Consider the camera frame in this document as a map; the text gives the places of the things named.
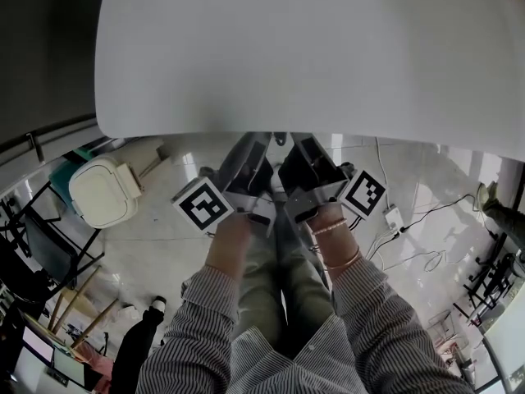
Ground grey refrigerator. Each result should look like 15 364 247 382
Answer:
0 0 107 167

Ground laptop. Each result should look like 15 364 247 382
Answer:
16 324 57 369

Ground black wheeled stand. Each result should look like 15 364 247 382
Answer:
453 252 525 328

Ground beige trash bin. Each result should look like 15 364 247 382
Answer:
68 156 145 229

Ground beaded chain bracelet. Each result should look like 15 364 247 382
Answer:
311 218 349 236

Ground gold bangle bracelet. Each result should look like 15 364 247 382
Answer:
323 245 363 270

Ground coiled white cable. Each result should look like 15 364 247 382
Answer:
363 227 448 273

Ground teal plastic box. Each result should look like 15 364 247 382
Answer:
48 148 94 217

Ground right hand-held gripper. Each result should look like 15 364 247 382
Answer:
277 135 388 224

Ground person's right leg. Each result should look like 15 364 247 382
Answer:
272 195 336 360

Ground white desk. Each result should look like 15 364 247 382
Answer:
94 0 525 159

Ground wooden table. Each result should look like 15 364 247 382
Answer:
16 264 120 369

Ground person's left hand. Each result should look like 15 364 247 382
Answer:
207 211 252 258

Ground white power cable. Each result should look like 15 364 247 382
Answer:
375 136 397 211

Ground black power cable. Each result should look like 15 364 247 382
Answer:
399 193 487 236

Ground white power strip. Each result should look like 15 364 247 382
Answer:
384 205 407 233

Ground person's left leg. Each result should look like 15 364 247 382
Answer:
237 219 288 348

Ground person's right forearm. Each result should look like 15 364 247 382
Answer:
313 222 473 394

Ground person's left forearm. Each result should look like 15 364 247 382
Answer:
135 254 247 394

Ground black folding chair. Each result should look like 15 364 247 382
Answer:
0 178 106 303

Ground person's striped shirt torso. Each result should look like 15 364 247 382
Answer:
229 314 370 394

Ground person's leg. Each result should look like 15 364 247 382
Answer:
272 195 336 360
237 219 288 348

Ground person's right hand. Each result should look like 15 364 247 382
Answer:
307 205 349 233

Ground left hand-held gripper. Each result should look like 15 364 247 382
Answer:
171 134 276 240

